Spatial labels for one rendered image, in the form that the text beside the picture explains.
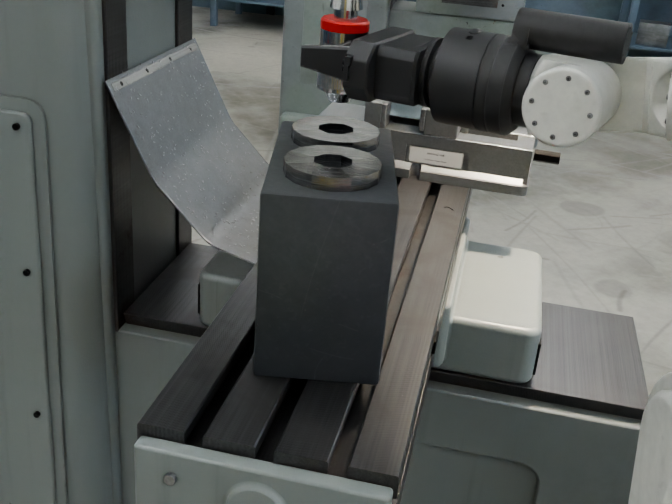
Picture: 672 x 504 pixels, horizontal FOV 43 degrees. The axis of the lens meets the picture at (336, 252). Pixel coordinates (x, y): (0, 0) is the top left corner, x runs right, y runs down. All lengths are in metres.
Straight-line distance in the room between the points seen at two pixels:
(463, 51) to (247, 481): 0.41
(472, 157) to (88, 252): 0.59
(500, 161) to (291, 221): 0.64
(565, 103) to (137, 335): 0.80
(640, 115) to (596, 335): 0.65
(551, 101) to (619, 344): 0.72
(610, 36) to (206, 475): 0.50
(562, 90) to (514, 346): 0.54
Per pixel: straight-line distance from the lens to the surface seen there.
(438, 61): 0.77
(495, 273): 1.32
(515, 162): 1.33
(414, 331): 0.91
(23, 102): 1.20
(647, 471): 0.74
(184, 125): 1.31
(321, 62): 0.83
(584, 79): 0.72
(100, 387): 1.36
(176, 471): 0.75
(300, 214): 0.73
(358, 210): 0.73
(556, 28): 0.77
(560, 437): 1.26
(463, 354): 1.20
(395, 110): 1.36
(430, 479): 1.33
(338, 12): 0.84
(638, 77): 0.81
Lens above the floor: 1.39
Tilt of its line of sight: 25 degrees down
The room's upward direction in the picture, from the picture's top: 5 degrees clockwise
